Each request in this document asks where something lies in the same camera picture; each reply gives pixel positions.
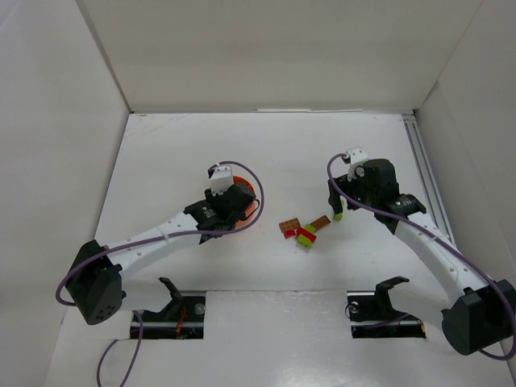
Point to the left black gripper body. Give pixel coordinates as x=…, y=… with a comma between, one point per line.
x=239, y=195

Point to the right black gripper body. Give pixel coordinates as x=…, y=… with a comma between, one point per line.
x=340, y=189

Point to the lime green long lego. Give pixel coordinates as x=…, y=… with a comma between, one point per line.
x=338, y=206

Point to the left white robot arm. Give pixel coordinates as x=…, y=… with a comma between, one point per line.
x=99, y=276

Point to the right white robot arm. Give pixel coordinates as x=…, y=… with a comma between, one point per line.
x=475, y=312

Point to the brown upside-down lego plate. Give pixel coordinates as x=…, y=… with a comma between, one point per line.
x=320, y=223

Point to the orange round divided container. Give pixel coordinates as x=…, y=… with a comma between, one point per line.
x=251, y=208

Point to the red and lime lego stack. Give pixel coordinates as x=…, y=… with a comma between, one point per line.
x=306, y=236

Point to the brown studded lego plate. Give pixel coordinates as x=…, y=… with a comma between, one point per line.
x=289, y=225

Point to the red flat lego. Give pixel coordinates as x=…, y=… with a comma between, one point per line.
x=290, y=234

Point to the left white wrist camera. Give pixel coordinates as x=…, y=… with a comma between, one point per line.
x=220, y=178

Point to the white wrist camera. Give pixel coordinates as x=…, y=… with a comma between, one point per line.
x=355, y=159
x=220, y=178

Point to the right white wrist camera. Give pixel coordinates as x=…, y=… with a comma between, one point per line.
x=355, y=159

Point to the aluminium rail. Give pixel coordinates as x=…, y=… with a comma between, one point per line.
x=434, y=201

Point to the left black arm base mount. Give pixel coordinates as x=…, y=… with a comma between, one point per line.
x=165, y=312

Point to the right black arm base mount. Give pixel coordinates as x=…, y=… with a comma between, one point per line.
x=372, y=316

